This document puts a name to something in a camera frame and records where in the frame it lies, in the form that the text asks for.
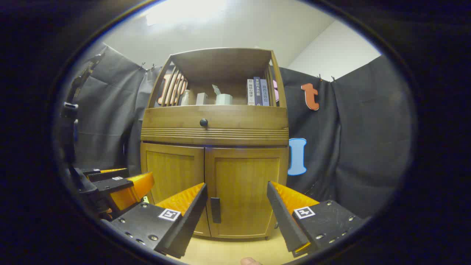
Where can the white flat utensil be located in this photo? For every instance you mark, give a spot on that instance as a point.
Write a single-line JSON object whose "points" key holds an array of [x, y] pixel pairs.
{"points": [[216, 89]]}

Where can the white cup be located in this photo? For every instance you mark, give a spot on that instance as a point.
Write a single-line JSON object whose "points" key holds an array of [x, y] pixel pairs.
{"points": [[224, 99]]}

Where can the dark blue book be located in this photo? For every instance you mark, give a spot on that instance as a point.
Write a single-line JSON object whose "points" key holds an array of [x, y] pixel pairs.
{"points": [[258, 92]]}

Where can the small white box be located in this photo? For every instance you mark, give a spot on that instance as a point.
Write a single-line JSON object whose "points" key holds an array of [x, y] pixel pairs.
{"points": [[201, 99]]}

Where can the black backdrop cloth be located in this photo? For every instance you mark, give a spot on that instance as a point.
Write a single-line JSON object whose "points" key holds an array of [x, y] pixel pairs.
{"points": [[368, 147]]}

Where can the black round drawer knob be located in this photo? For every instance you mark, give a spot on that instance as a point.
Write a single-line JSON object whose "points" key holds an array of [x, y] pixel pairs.
{"points": [[204, 123]]}

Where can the wooden double-door shoe cabinet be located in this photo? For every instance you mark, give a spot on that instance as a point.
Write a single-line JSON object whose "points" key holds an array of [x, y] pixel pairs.
{"points": [[206, 66]]}

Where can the wooden cabinet door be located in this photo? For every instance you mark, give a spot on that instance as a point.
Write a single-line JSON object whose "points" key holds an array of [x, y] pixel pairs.
{"points": [[173, 169], [243, 176]]}

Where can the white book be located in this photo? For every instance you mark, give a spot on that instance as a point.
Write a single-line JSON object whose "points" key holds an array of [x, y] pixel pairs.
{"points": [[251, 94]]}

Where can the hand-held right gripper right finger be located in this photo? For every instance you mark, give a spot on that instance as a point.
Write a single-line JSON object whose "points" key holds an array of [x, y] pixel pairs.
{"points": [[283, 221]]}

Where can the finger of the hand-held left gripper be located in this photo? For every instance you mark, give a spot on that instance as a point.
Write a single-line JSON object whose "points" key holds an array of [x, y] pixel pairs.
{"points": [[114, 184], [110, 175]]}

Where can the wooden cabinet drawer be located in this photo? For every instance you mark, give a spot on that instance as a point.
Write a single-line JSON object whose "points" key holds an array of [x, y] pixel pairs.
{"points": [[243, 117]]}

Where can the purple blue book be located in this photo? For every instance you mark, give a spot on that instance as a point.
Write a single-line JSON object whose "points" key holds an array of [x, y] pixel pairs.
{"points": [[265, 94]]}

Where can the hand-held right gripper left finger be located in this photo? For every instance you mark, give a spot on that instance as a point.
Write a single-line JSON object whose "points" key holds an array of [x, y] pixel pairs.
{"points": [[191, 221]]}

